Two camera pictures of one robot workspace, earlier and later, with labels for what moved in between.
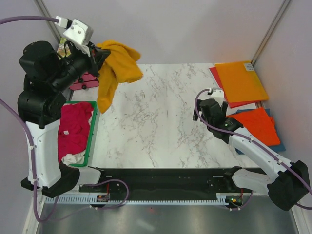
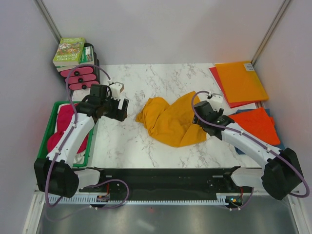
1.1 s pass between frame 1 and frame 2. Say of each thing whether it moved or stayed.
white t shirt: stayed
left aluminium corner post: stayed
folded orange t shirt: stayed
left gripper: moved
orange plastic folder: stayed
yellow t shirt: moved
